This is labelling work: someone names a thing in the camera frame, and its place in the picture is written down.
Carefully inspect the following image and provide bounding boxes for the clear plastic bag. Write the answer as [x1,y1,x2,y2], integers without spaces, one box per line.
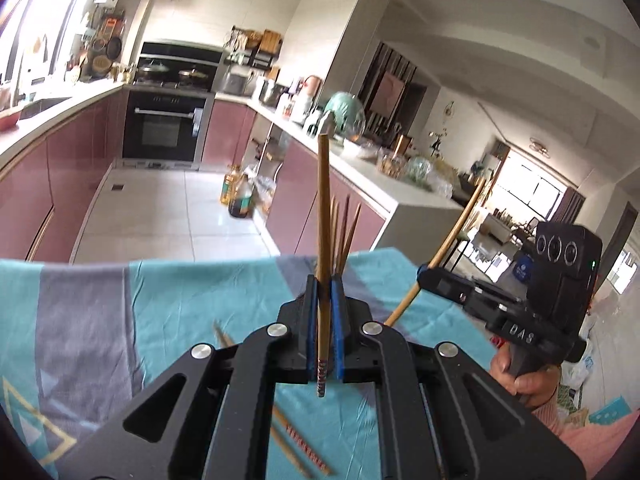
[254,175,279,212]

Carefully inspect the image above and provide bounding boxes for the teal and grey tablecloth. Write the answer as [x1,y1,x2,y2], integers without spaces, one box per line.
[0,247,503,480]

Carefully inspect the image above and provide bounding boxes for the dark cooking pot with lid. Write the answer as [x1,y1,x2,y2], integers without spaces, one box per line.
[177,67,209,87]

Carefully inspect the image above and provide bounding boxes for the clear glass jar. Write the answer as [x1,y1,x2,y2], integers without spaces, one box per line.
[405,155,437,187]

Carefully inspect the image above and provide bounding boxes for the dark wok with lid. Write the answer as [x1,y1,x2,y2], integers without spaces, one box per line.
[136,60,171,82]

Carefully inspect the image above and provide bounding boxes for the black built-in oven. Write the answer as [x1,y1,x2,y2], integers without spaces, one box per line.
[122,90,209,162]

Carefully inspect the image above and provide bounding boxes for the person's right forearm pink sleeve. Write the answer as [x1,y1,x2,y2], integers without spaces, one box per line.
[530,380,640,480]

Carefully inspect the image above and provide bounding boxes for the pink kitchen cabinets peninsula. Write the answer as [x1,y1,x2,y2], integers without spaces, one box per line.
[202,100,401,257]

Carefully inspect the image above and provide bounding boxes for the stainless steel stock pot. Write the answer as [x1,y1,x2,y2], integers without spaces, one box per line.
[259,80,287,107]

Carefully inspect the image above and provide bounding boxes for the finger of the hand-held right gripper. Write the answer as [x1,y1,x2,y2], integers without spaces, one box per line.
[416,263,502,327]

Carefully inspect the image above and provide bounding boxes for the pink kitchen cabinets under window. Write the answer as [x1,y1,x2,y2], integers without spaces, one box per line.
[0,92,126,264]

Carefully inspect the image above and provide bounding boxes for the person's right hand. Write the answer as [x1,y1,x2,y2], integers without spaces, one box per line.
[490,346,562,409]

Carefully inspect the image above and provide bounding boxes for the oil bottles on floor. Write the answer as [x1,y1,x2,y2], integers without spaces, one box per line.
[228,172,254,219]

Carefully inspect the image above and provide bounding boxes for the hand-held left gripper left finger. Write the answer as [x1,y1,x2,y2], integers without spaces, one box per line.
[50,274,322,480]

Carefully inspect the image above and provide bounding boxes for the pink kettle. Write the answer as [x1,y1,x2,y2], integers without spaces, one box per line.
[299,75,324,107]

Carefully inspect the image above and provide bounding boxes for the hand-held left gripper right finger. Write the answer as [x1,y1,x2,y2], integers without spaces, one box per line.
[330,275,587,480]

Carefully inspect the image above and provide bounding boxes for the black wall rack with boards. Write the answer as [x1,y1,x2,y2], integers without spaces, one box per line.
[225,26,284,72]

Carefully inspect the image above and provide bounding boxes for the dark wooden panel door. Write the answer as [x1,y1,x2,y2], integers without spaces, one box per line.
[360,42,432,137]

